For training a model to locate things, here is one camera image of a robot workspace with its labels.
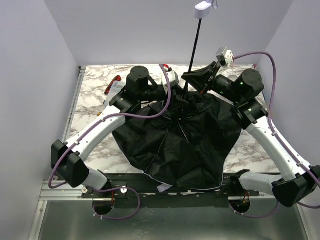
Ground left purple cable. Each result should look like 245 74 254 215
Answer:
48 63 173 221

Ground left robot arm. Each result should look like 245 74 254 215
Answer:
48 64 177 189

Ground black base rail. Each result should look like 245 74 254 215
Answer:
81 173 260 209

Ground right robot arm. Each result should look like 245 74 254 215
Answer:
182 62 320 208

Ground lavender folding umbrella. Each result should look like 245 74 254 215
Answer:
111 0 243 193

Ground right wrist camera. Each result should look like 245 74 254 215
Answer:
216 46 234 67

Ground beige umbrella case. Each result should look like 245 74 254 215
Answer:
221 68 243 82

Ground clear plastic screw box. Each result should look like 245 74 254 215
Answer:
103 81 126 107

